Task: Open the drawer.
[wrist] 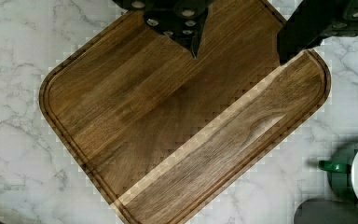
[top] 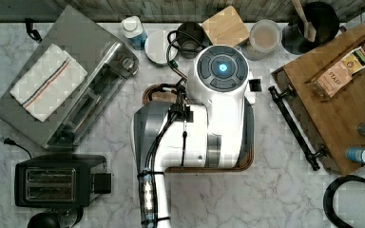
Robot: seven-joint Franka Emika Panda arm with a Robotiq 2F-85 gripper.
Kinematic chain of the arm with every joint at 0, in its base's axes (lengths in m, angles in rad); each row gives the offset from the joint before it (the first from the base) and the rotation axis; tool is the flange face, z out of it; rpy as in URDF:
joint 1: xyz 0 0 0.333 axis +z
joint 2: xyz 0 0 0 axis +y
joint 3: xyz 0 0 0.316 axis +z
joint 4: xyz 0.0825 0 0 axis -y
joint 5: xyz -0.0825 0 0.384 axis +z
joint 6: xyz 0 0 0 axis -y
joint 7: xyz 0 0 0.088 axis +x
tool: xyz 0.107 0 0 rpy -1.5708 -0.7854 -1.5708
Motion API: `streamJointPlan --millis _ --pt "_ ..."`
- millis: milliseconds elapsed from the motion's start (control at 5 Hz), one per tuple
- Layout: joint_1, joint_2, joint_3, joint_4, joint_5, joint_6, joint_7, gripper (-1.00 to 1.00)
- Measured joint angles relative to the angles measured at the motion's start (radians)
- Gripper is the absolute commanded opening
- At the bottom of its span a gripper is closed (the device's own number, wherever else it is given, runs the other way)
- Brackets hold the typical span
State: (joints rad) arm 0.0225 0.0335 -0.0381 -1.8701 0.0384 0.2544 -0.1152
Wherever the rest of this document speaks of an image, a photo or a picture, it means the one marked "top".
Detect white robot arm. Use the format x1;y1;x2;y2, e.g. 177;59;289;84
131;45;255;228

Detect wooden drawer box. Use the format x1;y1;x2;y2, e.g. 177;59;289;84
272;24;365;175

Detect wooden cutting board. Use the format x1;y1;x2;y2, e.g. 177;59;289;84
143;83;256;174

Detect green mug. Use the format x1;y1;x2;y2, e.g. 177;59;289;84
144;30;169;66

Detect dark grey cup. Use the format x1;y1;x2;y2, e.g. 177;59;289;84
177;22;204;59

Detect silver toaster oven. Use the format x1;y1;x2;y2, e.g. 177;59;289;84
0;6;139;151

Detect teal canister with wooden lid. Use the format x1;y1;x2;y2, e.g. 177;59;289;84
202;6;250;47

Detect white-capped blue bottle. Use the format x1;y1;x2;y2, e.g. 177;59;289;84
121;16;147;50

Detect glass jar of cereal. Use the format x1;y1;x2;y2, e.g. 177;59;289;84
242;20;281;61

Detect white striped towel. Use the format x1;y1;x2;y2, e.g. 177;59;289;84
10;44;87;122

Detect black two-slot toaster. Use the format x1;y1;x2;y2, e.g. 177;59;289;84
14;154;112;208

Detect tea bag box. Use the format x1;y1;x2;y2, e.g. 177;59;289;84
308;47;365;101

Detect wooden spatula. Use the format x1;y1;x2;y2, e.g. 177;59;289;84
291;0;317;42

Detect black round lid with knob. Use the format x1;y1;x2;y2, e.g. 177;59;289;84
27;208;84;228

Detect black utensil holder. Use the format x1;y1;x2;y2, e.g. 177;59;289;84
281;2;339;55

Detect black paper towel holder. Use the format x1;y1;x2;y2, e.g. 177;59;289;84
323;175;365;228

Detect black power plug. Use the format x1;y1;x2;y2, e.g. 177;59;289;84
3;138;32;159

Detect blue spice bottle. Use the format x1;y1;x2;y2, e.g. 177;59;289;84
345;147;365;163

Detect paper towel roll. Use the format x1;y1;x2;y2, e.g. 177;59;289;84
334;166;365;228

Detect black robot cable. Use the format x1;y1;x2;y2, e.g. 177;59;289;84
136;29;208;228

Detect black drawer handle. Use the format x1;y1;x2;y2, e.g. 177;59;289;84
268;85;327;171

